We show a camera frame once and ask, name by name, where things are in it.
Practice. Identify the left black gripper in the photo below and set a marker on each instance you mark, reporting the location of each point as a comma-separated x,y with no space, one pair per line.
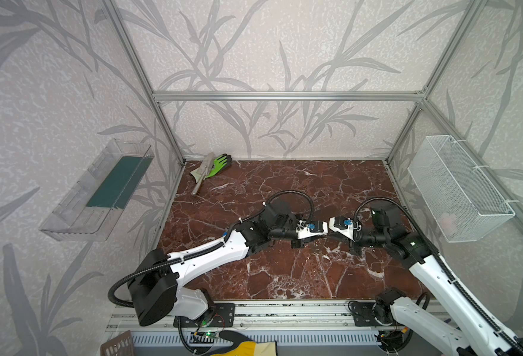
297,241

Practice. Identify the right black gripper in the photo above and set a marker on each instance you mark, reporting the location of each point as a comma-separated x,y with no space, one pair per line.
356,244

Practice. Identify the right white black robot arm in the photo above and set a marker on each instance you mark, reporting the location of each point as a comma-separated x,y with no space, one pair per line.
477,330

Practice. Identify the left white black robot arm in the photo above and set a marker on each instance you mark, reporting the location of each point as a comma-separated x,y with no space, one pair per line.
158,287

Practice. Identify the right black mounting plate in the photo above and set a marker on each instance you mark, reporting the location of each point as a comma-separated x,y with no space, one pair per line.
362,313

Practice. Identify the black mounting plate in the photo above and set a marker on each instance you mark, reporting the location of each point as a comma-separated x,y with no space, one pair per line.
362,313
220,315

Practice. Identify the pink object in basket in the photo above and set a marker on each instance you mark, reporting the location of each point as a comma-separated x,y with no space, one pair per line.
448,224

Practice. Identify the green black work glove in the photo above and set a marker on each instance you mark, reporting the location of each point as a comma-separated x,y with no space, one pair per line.
219,164

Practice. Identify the grey work glove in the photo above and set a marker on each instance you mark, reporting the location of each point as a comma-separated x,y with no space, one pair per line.
202,171

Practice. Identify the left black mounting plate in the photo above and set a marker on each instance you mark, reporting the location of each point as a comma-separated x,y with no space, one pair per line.
220,315

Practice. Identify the yellow black glove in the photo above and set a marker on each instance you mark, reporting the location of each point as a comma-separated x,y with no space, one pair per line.
241,345

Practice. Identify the brown perforated plastic piece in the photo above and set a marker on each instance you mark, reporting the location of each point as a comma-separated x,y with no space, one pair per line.
121,345

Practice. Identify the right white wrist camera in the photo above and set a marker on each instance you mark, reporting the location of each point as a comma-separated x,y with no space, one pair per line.
344,228

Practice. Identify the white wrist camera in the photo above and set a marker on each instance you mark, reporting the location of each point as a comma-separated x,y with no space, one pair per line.
344,228
306,230

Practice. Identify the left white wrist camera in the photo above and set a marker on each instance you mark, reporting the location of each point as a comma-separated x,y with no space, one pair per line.
306,230

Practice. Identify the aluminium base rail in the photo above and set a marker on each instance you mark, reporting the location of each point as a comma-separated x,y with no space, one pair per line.
298,323

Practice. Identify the white wire mesh basket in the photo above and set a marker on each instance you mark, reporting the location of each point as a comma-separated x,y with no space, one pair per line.
451,182

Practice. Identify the clear plastic wall tray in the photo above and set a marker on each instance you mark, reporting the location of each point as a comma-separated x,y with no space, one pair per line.
93,206

